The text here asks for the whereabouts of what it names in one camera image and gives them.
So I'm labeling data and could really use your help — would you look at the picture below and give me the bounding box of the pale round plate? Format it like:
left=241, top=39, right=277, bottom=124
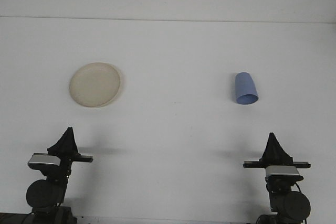
left=69, top=62, right=123, bottom=108

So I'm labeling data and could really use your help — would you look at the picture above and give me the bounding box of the pale blue cup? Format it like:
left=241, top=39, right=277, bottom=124
left=234, top=71, right=259, bottom=106

